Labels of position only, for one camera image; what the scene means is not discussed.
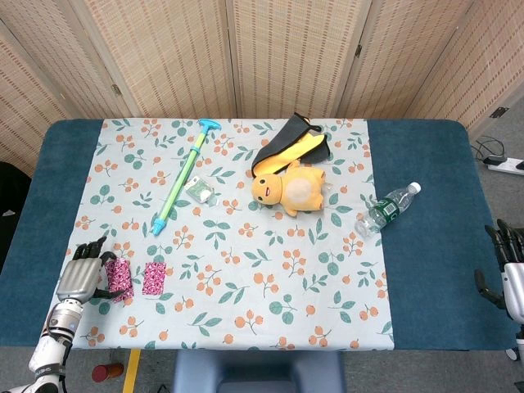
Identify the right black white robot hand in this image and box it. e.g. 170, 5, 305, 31
474, 219, 524, 323

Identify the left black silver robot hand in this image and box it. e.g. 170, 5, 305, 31
56, 236, 128, 305

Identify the pink patterned pouch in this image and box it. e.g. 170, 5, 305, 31
104, 257, 134, 304

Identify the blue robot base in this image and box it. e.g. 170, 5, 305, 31
171, 350, 347, 393

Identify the floral fruit print tablecloth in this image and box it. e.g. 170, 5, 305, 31
38, 117, 395, 351

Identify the red cylinder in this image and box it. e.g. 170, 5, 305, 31
92, 362, 124, 384

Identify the blue table cover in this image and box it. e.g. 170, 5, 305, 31
0, 118, 523, 352

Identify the white power strip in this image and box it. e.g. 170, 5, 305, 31
482, 157, 524, 176

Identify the green blue water pump toy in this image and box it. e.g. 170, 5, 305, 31
151, 118, 221, 237

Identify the small green white packet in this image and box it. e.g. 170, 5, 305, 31
183, 175, 218, 207

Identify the clear plastic water bottle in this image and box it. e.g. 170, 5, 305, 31
354, 181, 422, 238

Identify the yellow plush toy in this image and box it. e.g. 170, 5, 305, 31
251, 160, 328, 218

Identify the grey yellow fabric cape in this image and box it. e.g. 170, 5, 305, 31
251, 112, 332, 175

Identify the woven folding screen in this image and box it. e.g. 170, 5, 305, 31
0, 0, 524, 177

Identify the black power cable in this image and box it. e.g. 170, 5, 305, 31
470, 136, 508, 164

